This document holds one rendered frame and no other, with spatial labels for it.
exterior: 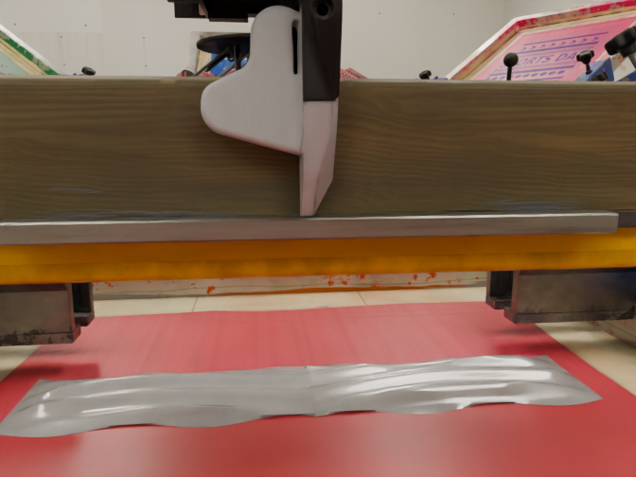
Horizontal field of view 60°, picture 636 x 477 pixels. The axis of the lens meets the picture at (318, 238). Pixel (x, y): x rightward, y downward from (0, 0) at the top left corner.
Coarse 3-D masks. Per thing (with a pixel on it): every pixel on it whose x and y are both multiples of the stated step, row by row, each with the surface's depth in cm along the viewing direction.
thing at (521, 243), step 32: (0, 256) 27; (32, 256) 27; (64, 256) 27; (96, 256) 27; (128, 256) 27; (160, 256) 28; (192, 256) 28; (224, 256) 28; (256, 256) 28; (288, 256) 28; (320, 256) 28
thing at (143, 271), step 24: (24, 264) 27; (48, 264) 27; (72, 264) 27; (96, 264) 27; (120, 264) 27; (144, 264) 28; (168, 264) 28; (192, 264) 28; (216, 264) 28; (240, 264) 28; (264, 264) 28; (288, 264) 28; (312, 264) 29; (336, 264) 29; (360, 264) 29; (384, 264) 29; (408, 264) 29; (432, 264) 29; (456, 264) 29; (480, 264) 30; (504, 264) 30; (528, 264) 30; (552, 264) 30; (576, 264) 30; (600, 264) 30; (624, 264) 31
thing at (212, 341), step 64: (128, 320) 49; (192, 320) 49; (256, 320) 49; (0, 384) 36; (0, 448) 29; (64, 448) 29; (128, 448) 29; (192, 448) 29; (256, 448) 29; (320, 448) 29
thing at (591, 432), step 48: (336, 336) 45; (384, 336) 45; (432, 336) 45; (480, 336) 45; (528, 336) 45; (336, 432) 30; (384, 432) 30; (432, 432) 30; (480, 432) 30; (528, 432) 30; (576, 432) 30; (624, 432) 30
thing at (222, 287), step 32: (96, 288) 55; (128, 288) 55; (160, 288) 55; (192, 288) 56; (224, 288) 56; (256, 288) 57; (288, 288) 57; (320, 288) 57; (352, 288) 58; (384, 288) 58; (416, 288) 59; (608, 320) 45
